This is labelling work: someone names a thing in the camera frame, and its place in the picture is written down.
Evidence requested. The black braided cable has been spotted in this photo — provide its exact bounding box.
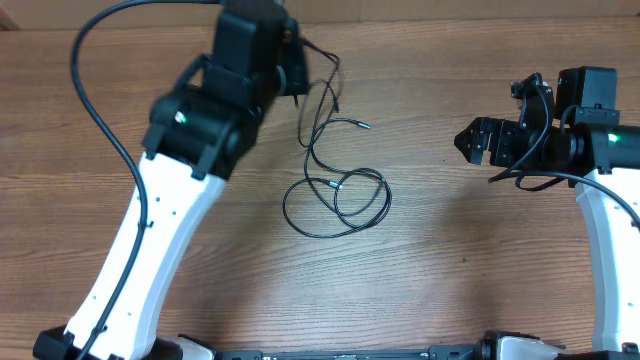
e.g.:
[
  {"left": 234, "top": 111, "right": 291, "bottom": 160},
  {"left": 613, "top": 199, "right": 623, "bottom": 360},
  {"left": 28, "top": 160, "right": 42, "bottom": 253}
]
[{"left": 292, "top": 37, "right": 372, "bottom": 221}]

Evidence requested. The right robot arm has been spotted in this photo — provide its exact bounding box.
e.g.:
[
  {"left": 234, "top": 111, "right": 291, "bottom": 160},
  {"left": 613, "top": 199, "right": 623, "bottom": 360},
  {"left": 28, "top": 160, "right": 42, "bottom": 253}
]
[{"left": 454, "top": 66, "right": 639, "bottom": 359}]

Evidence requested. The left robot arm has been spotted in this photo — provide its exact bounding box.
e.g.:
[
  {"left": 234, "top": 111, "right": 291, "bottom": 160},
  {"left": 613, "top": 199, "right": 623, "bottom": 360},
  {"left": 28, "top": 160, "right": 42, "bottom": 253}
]
[{"left": 33, "top": 1, "right": 309, "bottom": 360}]

